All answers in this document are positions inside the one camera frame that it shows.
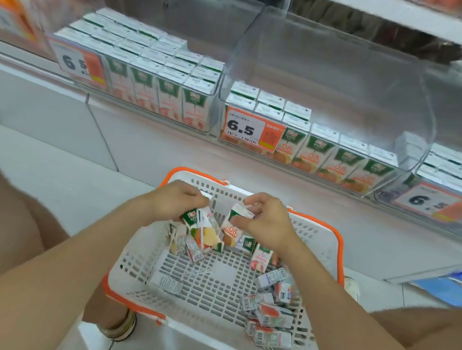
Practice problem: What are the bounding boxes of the person's right hand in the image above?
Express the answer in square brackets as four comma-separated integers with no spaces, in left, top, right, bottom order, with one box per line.
[236,189,310,260]

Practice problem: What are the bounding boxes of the person's left hand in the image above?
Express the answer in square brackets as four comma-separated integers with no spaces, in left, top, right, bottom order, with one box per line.
[137,174,214,234]

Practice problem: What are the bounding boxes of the carton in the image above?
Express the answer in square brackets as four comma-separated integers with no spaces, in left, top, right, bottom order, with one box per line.
[218,201,259,252]
[176,203,230,255]

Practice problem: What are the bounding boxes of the white shopping basket orange handles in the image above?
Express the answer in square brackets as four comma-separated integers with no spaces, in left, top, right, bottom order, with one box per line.
[93,158,359,350]

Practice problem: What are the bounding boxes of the pile of small juice cartons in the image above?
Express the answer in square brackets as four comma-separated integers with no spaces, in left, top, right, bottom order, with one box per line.
[141,218,309,350]

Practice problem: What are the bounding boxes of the person's left forearm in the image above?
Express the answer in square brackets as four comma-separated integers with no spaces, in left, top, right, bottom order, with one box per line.
[0,176,177,350]

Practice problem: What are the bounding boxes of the person's right forearm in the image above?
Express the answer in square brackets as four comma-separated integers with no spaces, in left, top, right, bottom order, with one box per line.
[268,240,462,350]

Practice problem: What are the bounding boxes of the person's left white shoe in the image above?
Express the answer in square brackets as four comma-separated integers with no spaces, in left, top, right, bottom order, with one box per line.
[97,304,140,346]

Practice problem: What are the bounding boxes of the orange white price tag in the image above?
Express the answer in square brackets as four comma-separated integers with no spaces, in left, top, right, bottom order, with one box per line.
[391,177,462,227]
[219,106,290,155]
[42,38,113,89]

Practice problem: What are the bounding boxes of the blue panel wire basket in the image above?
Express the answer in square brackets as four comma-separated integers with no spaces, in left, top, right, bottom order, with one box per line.
[406,255,462,309]

